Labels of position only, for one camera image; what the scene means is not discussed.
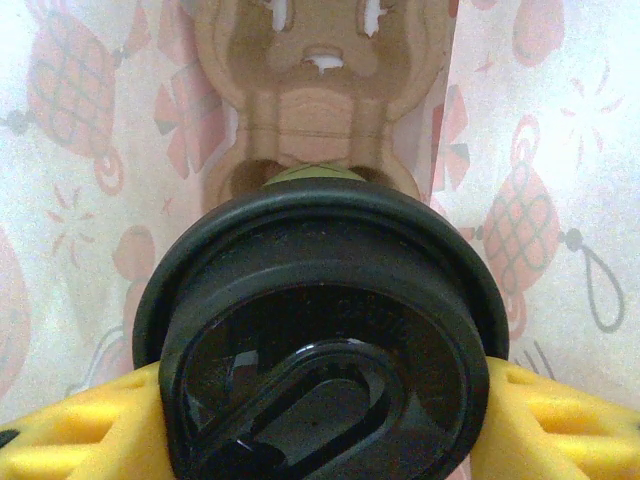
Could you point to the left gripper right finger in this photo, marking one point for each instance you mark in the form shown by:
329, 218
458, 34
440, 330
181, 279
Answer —
575, 450

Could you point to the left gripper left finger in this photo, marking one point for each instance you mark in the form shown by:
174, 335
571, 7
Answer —
50, 450

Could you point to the black plastic cup lid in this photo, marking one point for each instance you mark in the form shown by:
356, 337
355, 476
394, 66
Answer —
320, 300

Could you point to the red printed paper bag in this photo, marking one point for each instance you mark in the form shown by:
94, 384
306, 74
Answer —
75, 150

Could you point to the green paper cup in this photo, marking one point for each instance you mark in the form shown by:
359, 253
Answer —
312, 175

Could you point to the brown pulp cup carrier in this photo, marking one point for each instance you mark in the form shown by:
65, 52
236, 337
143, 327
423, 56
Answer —
315, 110

